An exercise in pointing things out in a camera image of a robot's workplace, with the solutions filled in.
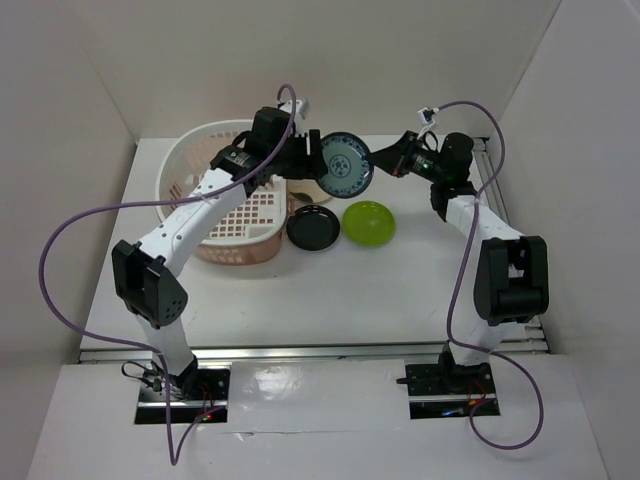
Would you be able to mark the beige floral plate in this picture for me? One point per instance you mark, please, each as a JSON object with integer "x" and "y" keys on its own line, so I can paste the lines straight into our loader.
{"x": 307, "y": 191}

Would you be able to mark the blue patterned plate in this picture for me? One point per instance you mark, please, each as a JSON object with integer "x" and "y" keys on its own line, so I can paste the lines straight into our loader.
{"x": 349, "y": 173}

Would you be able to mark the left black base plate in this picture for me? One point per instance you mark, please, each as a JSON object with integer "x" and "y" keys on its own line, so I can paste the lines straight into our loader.
{"x": 207, "y": 397}

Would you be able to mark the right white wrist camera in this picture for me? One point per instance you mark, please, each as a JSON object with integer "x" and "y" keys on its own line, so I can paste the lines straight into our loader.
{"x": 427, "y": 116}

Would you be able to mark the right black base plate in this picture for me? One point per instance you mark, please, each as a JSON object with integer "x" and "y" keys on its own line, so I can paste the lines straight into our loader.
{"x": 434, "y": 393}

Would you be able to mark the pink white dish rack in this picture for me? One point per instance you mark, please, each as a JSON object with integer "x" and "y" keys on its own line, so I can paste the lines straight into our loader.
{"x": 228, "y": 228}

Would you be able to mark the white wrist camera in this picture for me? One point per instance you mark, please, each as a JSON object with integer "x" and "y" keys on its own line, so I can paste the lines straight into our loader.
{"x": 299, "y": 108}
{"x": 427, "y": 116}

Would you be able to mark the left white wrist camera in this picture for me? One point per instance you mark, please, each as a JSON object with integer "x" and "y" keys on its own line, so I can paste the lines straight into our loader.
{"x": 299, "y": 108}

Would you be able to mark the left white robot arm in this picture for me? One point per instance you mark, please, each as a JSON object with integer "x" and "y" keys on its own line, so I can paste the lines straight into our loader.
{"x": 146, "y": 273}

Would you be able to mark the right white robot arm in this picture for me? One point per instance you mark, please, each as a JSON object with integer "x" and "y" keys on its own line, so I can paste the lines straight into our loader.
{"x": 506, "y": 272}

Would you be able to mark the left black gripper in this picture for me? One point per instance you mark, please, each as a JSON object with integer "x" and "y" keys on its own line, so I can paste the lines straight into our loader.
{"x": 309, "y": 166}

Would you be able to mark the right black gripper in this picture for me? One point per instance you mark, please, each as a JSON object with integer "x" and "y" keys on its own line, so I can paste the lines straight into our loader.
{"x": 395, "y": 159}

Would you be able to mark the aluminium rail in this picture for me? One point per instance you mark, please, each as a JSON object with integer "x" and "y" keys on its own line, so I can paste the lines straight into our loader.
{"x": 276, "y": 353}

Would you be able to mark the green plate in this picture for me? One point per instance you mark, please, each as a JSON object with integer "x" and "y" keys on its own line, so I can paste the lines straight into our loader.
{"x": 368, "y": 223}

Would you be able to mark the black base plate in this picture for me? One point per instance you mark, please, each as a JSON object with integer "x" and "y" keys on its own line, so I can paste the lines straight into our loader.
{"x": 434, "y": 393}
{"x": 207, "y": 397}

